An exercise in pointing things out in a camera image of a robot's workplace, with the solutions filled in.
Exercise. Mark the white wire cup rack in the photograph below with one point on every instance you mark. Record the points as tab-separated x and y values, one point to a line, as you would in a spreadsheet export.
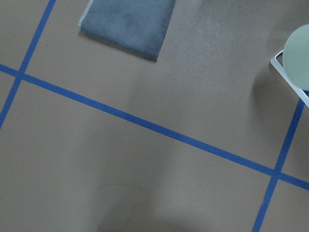
279	68

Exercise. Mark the folded grey cloth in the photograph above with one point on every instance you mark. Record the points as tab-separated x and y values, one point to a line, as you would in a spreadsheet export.
138	26

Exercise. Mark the green pastel cup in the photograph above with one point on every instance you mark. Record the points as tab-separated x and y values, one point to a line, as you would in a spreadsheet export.
296	57

